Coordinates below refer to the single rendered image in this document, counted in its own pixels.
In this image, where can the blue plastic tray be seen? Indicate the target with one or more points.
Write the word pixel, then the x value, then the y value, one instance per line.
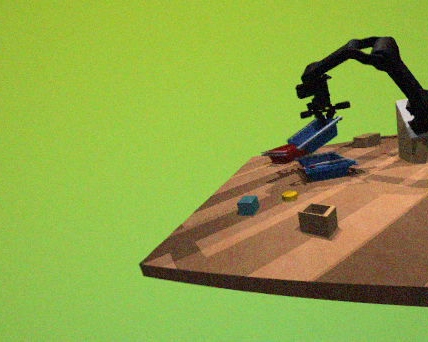
pixel 326 171

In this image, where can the yellow short cylinder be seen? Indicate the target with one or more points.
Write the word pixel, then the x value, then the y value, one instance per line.
pixel 289 196

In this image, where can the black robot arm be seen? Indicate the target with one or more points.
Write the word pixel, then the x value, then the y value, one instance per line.
pixel 384 57

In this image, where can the teal block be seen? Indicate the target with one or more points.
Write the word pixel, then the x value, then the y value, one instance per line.
pixel 248 205

